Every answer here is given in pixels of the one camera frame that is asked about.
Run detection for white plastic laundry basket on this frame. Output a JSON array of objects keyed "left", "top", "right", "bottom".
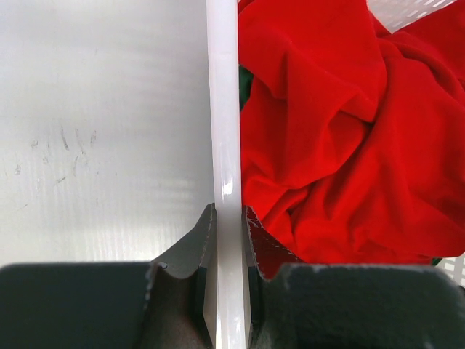
[{"left": 206, "top": 0, "right": 465, "bottom": 349}]

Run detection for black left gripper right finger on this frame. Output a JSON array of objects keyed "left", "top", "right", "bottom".
[{"left": 243, "top": 207, "right": 464, "bottom": 348}]

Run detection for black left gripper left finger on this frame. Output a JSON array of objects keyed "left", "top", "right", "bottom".
[{"left": 1, "top": 204, "right": 217, "bottom": 348}]

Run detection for green t shirt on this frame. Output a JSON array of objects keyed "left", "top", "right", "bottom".
[{"left": 238, "top": 65, "right": 254, "bottom": 110}]

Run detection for red crumpled t shirt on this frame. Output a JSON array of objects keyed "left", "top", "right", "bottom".
[{"left": 238, "top": 0, "right": 465, "bottom": 265}]

